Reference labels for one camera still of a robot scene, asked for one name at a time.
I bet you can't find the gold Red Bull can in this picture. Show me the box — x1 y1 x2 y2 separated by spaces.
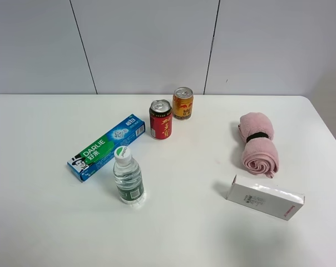
172 87 194 120

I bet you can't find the rolled pink towel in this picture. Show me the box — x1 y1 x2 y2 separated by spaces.
238 112 279 179

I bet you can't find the red herbal tea can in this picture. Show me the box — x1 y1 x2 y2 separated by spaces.
149 100 172 140

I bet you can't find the clear water bottle green label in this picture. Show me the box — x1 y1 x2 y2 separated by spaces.
113 146 145 205

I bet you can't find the white cardboard box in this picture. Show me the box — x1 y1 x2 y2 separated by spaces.
226 175 305 221

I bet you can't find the Darlie toothpaste box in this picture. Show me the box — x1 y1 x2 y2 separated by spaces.
67 114 146 182

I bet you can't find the black elastic band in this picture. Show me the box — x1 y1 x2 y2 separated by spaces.
246 132 269 143

